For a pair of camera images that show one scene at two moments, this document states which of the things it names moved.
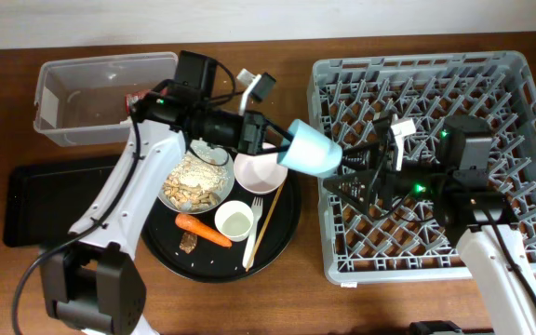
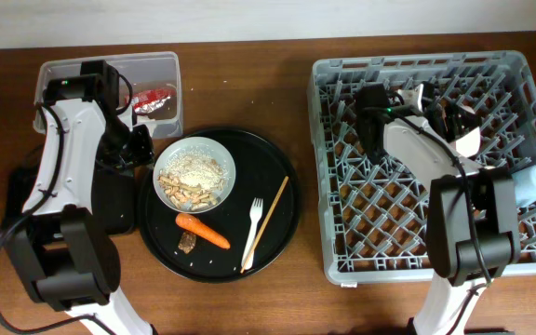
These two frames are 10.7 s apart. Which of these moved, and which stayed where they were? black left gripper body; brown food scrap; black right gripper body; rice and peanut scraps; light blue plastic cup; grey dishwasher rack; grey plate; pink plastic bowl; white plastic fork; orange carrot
Moved: black right gripper body; black left gripper body; light blue plastic cup; pink plastic bowl
Stayed: white plastic fork; brown food scrap; rice and peanut scraps; orange carrot; grey plate; grey dishwasher rack
